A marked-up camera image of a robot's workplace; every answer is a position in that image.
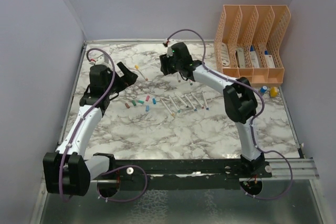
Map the brown cap marker pen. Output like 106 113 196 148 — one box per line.
161 99 175 117

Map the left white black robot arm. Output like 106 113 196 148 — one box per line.
43 62 138 196

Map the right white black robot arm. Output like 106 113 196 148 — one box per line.
160 42 265 177

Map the yellow cap marker pen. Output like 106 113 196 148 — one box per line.
134 65 148 81

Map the red end marker pen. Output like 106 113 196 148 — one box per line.
191 92 205 109

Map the blue cap marker pen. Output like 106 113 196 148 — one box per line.
202 91 209 110

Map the white booklet in organizer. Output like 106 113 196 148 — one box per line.
219 43 230 68

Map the orange plastic file organizer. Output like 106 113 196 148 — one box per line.
214 5 291 87

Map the white blue box in organizer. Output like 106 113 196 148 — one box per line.
250 45 260 68

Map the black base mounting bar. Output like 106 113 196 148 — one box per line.
109 159 272 179

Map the blue small bottle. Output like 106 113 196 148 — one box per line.
259 86 268 96

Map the white red box in organizer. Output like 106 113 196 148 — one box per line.
264 50 276 68

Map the yellow small bottle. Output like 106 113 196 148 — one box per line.
269 87 279 98

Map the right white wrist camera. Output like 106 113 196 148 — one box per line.
163 40 173 57

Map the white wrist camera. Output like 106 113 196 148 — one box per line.
163 40 173 57
89 55 109 67

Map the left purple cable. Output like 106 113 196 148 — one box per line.
59 47 148 203

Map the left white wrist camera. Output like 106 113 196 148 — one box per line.
89 55 109 67

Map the aluminium frame rail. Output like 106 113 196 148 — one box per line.
41 158 320 183

